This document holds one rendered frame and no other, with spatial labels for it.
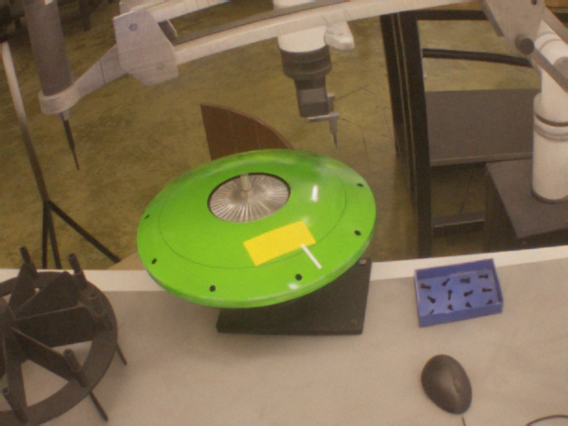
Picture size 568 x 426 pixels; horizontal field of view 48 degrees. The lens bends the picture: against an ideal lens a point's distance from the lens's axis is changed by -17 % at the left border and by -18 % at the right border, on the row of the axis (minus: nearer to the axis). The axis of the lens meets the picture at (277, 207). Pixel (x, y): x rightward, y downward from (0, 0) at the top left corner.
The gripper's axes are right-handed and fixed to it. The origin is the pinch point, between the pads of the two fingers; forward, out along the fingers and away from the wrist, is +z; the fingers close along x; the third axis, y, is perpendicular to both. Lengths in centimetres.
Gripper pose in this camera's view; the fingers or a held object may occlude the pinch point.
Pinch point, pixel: (334, 138)
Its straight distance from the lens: 119.7
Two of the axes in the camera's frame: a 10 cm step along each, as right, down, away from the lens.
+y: -9.9, 1.4, 0.5
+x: 0.4, 5.8, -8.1
